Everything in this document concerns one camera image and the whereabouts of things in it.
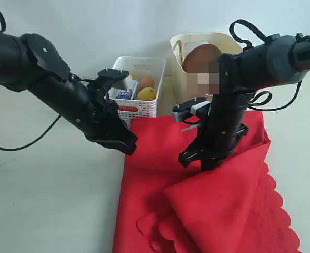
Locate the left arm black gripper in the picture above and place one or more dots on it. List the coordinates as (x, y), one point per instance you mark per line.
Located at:
(97, 117)

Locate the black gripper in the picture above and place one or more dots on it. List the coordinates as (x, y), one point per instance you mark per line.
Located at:
(213, 144)

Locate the red grilled sausage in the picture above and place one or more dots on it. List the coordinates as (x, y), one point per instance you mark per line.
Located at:
(128, 108)

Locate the white milk carton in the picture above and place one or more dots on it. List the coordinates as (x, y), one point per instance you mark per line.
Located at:
(130, 92)

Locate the yellow lemon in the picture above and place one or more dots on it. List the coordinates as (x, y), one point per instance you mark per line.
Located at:
(147, 94)

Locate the red scalloped table mat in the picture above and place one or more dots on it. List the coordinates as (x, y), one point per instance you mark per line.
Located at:
(164, 207)

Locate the brown egg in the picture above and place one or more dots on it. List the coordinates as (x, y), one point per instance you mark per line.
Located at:
(145, 82)

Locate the brown round plate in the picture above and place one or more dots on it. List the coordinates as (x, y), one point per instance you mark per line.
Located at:
(201, 59)

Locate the wooden chopstick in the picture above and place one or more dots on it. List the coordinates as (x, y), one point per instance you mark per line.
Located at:
(181, 51)

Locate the yellow cheese wedge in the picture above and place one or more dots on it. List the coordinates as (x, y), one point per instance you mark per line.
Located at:
(133, 76)

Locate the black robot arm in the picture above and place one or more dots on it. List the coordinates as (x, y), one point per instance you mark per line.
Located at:
(283, 60)

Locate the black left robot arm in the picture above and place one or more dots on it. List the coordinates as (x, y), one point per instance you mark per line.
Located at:
(31, 62)

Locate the white perforated plastic basket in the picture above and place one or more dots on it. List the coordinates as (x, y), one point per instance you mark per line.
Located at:
(142, 67)

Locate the cream plastic storage bin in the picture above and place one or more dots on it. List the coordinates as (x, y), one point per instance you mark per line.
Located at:
(224, 42)

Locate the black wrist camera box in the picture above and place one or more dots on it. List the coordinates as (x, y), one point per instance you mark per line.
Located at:
(195, 107)

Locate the left arm wrist camera box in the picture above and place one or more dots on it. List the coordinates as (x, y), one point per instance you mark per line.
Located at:
(112, 78)

